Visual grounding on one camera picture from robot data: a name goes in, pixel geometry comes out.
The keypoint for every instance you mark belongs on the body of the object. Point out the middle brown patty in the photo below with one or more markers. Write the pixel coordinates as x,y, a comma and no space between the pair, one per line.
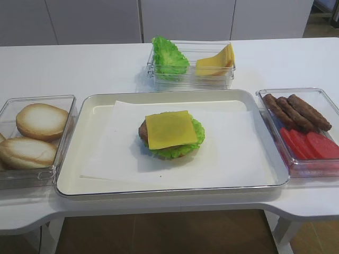
301,122

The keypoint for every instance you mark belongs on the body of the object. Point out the right red tomato slice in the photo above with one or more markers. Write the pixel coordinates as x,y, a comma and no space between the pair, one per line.
321,146

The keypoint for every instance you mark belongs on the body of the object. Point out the bun half in container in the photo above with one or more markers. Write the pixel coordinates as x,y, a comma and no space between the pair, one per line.
41,121
27,153

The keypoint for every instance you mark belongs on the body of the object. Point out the brown burger patty on burger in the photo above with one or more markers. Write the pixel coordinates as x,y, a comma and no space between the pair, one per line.
142,131

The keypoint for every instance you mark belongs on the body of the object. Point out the white paper sheet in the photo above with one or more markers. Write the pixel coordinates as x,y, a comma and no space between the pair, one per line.
232,154

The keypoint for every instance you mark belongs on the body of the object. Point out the clear lettuce and cheese container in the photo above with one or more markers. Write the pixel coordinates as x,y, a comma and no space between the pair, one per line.
193,51

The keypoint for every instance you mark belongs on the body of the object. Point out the clear patty and tomato container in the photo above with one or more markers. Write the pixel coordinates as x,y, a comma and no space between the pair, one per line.
319,100

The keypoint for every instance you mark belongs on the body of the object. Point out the right brown patty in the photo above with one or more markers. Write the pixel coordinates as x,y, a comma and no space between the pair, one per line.
308,112

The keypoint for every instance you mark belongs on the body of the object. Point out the yellow cheese slice on burger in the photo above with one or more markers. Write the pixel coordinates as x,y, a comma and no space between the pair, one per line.
169,129

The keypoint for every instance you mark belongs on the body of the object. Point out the white serving tray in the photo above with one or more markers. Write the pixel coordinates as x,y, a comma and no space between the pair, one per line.
91,122

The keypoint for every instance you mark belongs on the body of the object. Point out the lower bun half in container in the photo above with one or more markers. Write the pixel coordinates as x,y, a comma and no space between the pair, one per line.
27,153

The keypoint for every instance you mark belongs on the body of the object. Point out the green lettuce leaves in container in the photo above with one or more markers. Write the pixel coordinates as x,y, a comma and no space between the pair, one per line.
170,62

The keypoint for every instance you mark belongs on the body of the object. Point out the middle red tomato slice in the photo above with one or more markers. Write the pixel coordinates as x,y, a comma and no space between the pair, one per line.
301,148

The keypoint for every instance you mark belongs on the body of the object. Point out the clear bun container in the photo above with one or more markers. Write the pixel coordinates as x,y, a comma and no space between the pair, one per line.
19,178

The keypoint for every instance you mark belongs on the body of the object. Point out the yellow cheese slices in container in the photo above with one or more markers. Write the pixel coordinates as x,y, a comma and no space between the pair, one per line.
217,65

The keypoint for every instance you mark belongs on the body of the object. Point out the upper bun half in container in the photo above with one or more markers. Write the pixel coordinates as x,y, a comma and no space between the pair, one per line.
41,121

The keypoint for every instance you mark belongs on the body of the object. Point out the red tomato slice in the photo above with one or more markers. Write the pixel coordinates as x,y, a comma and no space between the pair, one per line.
321,146
287,139
301,148

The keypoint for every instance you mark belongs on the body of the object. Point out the left red tomato slice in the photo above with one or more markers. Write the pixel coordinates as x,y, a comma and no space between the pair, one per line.
287,139

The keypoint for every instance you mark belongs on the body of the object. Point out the green lettuce leaf on burger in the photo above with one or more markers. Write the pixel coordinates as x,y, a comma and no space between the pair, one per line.
182,149

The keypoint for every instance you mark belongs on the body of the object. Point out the left brown patty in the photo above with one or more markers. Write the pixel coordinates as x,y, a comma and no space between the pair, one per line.
271,103

